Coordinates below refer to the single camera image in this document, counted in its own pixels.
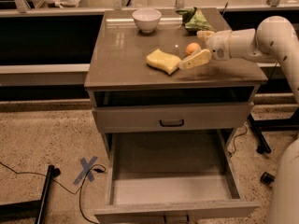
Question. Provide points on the green chip bag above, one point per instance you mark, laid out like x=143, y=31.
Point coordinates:
x=194, y=20

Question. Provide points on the closed upper drawer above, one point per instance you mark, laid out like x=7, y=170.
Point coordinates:
x=155, y=118

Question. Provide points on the black caster leg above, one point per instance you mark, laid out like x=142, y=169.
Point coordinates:
x=267, y=178

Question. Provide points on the blue tape cross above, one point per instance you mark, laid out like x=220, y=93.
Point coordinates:
x=86, y=170

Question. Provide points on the white bowl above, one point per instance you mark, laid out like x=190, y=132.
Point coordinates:
x=147, y=19

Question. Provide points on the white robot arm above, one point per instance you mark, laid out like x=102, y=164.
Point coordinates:
x=274, y=40

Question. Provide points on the black stand leg right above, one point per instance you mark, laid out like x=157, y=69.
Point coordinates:
x=262, y=146

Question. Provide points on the grey drawer cabinet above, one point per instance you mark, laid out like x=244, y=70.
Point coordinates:
x=120, y=76

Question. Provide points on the open middle drawer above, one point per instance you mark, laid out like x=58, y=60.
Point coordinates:
x=171, y=178

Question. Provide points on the orange fruit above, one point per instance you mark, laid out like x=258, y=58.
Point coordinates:
x=191, y=48

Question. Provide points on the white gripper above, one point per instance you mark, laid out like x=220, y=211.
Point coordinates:
x=219, y=45

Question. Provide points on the black stand leg left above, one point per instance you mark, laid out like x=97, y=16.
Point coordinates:
x=35, y=209

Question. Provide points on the yellow sponge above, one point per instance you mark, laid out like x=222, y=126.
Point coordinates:
x=164, y=61

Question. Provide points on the black stand leg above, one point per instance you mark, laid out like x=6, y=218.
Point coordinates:
x=262, y=146
x=35, y=209

